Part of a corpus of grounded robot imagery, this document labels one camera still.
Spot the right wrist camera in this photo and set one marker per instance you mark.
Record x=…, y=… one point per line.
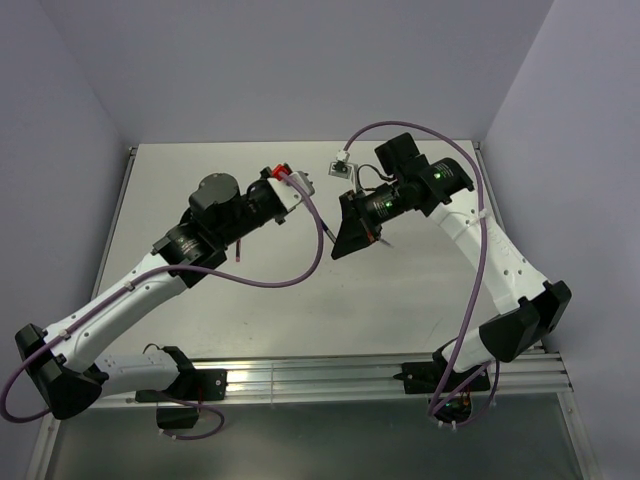
x=341, y=167

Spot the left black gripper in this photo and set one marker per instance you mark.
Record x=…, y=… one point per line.
x=265, y=185

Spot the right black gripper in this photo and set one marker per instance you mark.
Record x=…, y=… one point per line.
x=358, y=227

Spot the blue pen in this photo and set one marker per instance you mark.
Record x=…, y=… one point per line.
x=330, y=235

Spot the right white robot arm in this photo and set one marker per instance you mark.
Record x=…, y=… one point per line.
x=529, y=305

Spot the aluminium mounting rail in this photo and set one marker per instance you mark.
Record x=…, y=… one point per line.
x=366, y=377

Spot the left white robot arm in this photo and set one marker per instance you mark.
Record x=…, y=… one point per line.
x=67, y=360

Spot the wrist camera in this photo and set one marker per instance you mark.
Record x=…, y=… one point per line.
x=290, y=186
x=341, y=167

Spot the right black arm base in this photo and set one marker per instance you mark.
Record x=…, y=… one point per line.
x=423, y=378

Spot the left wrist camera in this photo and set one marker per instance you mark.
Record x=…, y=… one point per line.
x=290, y=186

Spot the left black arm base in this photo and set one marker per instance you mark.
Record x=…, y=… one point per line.
x=182, y=405

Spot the clear capped pen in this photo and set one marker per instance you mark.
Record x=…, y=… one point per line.
x=386, y=243

